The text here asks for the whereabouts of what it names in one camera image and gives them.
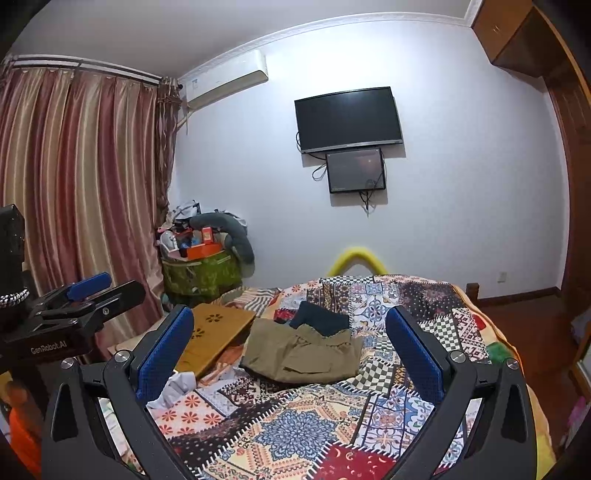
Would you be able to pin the striped pink curtain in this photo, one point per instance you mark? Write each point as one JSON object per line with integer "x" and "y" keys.
{"x": 87, "y": 158}

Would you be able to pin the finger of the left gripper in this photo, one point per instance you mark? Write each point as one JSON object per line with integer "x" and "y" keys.
{"x": 75, "y": 292}
{"x": 95, "y": 310}

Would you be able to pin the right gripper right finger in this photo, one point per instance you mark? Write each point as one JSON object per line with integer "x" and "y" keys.
{"x": 502, "y": 442}

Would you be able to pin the yellow curved headboard tube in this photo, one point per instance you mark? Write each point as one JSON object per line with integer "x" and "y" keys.
{"x": 357, "y": 255}

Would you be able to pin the olive khaki pants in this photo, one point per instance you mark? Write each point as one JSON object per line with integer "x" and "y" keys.
{"x": 300, "y": 356}

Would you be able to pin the orange sleeve forearm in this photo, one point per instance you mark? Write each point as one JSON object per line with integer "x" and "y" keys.
{"x": 25, "y": 444}

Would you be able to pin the brown wooden door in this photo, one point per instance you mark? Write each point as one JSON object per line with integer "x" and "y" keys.
{"x": 572, "y": 109}

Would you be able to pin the green storage basket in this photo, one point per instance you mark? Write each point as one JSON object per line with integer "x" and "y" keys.
{"x": 205, "y": 279}

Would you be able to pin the white air conditioner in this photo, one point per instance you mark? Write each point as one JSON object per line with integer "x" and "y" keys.
{"x": 205, "y": 86}

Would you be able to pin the patchwork patterned bedspread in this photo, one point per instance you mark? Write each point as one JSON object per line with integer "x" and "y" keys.
{"x": 235, "y": 424}

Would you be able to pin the dark navy folded garment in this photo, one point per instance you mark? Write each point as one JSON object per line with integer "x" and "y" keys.
{"x": 324, "y": 321}

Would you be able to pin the orange box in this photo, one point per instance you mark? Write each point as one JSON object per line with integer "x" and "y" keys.
{"x": 202, "y": 244}

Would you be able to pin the wooden wardrobe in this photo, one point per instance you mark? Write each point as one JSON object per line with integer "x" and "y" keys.
{"x": 520, "y": 36}

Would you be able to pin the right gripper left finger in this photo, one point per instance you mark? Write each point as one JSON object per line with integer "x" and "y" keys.
{"x": 76, "y": 443}

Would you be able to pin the large wall television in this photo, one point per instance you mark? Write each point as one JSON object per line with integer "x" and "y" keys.
{"x": 348, "y": 119}

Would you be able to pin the small wall monitor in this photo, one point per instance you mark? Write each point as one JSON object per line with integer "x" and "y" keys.
{"x": 355, "y": 171}

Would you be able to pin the person left hand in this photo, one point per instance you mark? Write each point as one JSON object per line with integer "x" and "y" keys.
{"x": 27, "y": 411}

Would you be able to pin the wooden lap desk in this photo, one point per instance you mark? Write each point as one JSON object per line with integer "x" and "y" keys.
{"x": 215, "y": 327}

